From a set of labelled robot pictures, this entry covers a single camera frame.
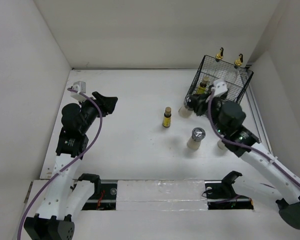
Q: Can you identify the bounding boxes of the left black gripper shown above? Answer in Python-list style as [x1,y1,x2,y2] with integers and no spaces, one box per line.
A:
[78,91,117,134]

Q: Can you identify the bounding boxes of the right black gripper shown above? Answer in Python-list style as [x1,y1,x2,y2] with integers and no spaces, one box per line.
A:
[189,91,227,135]

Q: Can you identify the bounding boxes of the yellow label brown bottle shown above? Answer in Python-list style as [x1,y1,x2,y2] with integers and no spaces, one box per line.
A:
[162,106,172,128]
[196,76,210,95]

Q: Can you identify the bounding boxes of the white powder jar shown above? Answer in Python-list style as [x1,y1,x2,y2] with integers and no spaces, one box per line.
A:
[217,139,227,151]
[178,94,197,118]
[187,127,206,150]

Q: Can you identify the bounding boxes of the clear oil bottle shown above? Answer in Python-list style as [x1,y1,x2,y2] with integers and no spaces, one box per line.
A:
[207,47,224,80]

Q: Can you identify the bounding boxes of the oil bottle with dark contents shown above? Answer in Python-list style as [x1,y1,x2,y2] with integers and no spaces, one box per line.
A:
[225,53,244,84]

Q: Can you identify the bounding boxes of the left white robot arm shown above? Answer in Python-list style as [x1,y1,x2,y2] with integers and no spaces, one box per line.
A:
[16,89,118,240]

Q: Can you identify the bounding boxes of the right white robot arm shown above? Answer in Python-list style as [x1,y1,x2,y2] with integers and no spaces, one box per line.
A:
[184,93,300,230]

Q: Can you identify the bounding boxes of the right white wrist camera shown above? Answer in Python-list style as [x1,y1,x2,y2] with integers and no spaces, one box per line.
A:
[211,78,228,97]

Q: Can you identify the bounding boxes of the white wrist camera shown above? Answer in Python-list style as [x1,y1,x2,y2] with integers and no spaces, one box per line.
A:
[211,78,228,97]
[67,81,86,103]

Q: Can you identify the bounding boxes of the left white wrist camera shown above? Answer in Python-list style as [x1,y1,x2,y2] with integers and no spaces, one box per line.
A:
[67,81,86,103]

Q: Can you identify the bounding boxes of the black wire basket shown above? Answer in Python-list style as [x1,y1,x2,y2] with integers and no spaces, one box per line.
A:
[183,54,255,108]

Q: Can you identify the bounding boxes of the metal mounting rail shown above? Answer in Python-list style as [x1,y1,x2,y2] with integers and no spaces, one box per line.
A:
[83,179,254,212]

